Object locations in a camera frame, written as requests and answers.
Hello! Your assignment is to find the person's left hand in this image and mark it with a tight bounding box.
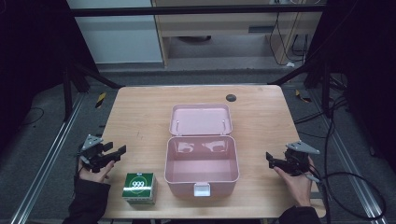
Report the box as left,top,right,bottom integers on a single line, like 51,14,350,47
77,159,117,185

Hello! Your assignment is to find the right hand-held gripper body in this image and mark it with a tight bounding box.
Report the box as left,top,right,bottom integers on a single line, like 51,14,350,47
282,141,321,177

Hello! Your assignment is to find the person's right hand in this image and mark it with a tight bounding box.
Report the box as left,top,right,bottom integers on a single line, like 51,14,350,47
273,156,315,208

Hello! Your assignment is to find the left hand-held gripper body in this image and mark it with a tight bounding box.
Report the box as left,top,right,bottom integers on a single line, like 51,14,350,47
78,133,110,174

